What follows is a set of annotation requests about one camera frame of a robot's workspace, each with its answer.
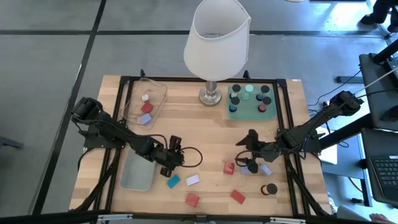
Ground black crossbar silver brackets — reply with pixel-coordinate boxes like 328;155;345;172
0;210;398;224

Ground black hourglass orange sand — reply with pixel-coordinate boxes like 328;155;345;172
260;182;279;196

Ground silver table lamp white shade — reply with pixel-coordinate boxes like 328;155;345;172
183;0;252;107

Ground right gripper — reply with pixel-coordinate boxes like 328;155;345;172
235;129;282;174

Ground black aluminium table frame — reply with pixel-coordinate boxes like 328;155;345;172
70;68;332;217

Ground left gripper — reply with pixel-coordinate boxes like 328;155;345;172
146;135;185;179

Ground grey floor stand foot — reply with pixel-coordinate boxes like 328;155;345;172
0;136;24;150

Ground clear plastic bin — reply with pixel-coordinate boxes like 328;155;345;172
120;77;169;131

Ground teal translucent tray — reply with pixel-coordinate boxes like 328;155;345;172
227;83;277;121

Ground small black hourglass blue sand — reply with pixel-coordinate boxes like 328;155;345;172
256;85;271;102

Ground black side desk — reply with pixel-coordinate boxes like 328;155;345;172
359;39;398;131

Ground teal rectangular eraser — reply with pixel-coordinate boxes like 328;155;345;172
166;174;182;189

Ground black floor cable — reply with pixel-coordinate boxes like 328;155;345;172
306;70;363;108

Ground white rectangular eraser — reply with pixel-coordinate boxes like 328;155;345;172
185;174;200;187

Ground black hourglass red sand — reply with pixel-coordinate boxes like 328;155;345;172
257;96;272;113

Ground white desk cable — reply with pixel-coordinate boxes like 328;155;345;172
354;67;398;94

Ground red rectangular eraser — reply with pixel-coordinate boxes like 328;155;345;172
230;189;246;205

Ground person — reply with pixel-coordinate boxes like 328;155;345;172
360;0;398;34
337;203;398;224

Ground black desk foot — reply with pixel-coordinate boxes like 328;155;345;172
335;76;364;84

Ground grey plastic bin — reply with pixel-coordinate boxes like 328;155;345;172
119;147;156;192

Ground black looped gripper cable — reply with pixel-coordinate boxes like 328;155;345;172
234;151;250;168
179;146;204;168

